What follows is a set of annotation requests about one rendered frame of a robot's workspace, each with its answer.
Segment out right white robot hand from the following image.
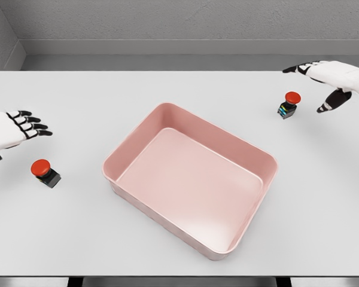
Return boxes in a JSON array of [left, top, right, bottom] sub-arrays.
[[282, 60, 359, 114]]

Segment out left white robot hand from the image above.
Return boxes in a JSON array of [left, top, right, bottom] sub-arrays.
[[0, 110, 53, 162]]

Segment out pink rectangular plastic basket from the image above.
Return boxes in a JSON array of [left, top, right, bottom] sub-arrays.
[[101, 102, 279, 261]]

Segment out red button industrial switch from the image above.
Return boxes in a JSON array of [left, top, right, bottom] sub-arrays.
[[30, 158, 62, 190], [276, 91, 302, 120]]

